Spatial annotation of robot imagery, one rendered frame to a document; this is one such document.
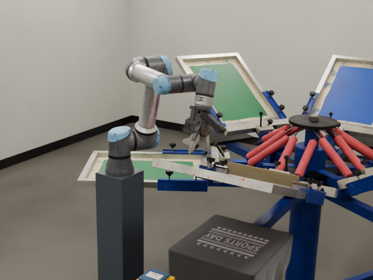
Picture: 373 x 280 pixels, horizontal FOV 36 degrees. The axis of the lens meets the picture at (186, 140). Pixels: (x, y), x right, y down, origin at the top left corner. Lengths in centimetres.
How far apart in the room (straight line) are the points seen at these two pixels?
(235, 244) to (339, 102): 205
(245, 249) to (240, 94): 194
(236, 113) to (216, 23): 343
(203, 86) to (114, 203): 94
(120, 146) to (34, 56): 412
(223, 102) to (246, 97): 22
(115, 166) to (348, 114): 212
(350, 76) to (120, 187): 247
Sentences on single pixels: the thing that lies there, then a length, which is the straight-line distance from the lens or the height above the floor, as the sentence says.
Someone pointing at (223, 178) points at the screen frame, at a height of 138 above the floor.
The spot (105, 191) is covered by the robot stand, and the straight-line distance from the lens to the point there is 300.
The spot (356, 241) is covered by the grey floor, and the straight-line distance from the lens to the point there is 521.
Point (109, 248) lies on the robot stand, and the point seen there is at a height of 79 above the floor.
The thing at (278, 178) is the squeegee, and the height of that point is 121.
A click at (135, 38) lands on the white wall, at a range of 830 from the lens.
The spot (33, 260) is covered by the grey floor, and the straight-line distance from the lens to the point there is 474.
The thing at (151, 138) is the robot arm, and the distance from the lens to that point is 295.
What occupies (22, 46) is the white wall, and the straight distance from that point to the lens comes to 678.
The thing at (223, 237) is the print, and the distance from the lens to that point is 288.
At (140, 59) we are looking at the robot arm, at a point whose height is 181.
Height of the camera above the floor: 223
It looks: 17 degrees down
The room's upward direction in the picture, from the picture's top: 1 degrees clockwise
